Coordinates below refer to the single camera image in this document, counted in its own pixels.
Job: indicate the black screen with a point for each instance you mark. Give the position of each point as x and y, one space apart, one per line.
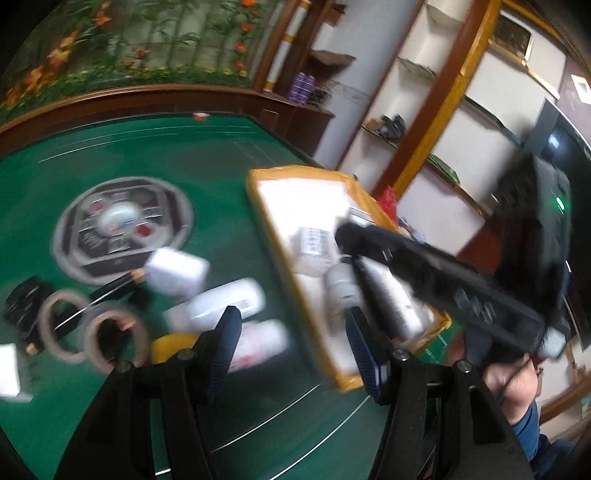
570 147

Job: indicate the black tape roll red label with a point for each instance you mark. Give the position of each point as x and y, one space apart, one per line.
94 332

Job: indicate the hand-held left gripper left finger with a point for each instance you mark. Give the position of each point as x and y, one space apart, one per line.
221 350

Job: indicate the white printed box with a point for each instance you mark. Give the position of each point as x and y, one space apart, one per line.
314 244

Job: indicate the person's right forearm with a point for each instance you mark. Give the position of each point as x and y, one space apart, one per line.
526 424

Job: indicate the purple bottle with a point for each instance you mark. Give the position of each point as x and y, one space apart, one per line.
309 88
298 87

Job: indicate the black tape roll beige core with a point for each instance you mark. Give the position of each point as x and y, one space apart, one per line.
44 323

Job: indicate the round table control panel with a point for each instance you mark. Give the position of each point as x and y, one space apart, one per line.
122 226

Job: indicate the yellow tape roll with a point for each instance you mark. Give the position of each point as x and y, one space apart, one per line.
171 346

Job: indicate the black tool on shelf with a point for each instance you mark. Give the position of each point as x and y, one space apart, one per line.
392 124

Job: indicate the white wall shelving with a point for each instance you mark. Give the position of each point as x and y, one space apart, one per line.
461 115

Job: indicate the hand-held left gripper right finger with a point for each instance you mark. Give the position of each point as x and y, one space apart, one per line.
364 355

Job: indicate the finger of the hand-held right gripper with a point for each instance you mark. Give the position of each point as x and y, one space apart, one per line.
438 277
375 279

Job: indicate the black plastic case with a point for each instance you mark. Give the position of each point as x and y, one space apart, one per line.
23 300

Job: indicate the green box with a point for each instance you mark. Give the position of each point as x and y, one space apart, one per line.
445 166

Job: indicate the artificial flower planter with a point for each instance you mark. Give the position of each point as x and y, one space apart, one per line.
115 41

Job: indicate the wooden partition cabinet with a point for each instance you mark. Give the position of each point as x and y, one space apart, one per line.
286 115

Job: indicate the white plastic bottle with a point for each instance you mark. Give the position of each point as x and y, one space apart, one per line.
217 302

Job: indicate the white barcode medicine box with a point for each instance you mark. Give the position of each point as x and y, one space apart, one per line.
7 369

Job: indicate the yellow rimmed tray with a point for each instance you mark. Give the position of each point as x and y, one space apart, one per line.
286 194

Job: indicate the small white box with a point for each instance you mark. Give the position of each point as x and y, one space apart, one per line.
178 272

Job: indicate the small red object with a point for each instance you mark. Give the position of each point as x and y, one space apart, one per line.
199 115

